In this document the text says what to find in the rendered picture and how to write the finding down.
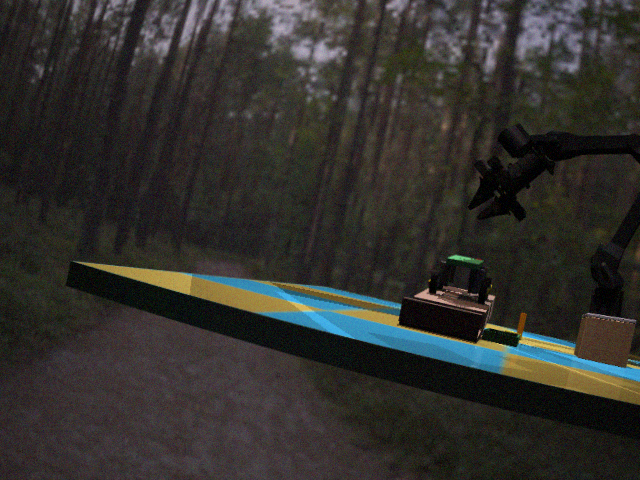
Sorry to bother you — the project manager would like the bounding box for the tan sloped ramp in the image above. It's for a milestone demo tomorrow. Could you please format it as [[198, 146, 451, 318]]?
[[398, 282, 495, 342]]

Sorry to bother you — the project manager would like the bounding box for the green trolley with black wheels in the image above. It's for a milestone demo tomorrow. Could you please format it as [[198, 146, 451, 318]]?
[[428, 255, 492, 304]]

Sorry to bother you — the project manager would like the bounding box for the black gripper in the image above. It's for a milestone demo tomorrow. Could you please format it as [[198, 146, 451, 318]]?
[[468, 159, 532, 222]]

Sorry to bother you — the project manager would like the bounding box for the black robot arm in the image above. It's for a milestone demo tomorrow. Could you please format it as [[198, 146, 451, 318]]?
[[487, 124, 640, 318]]

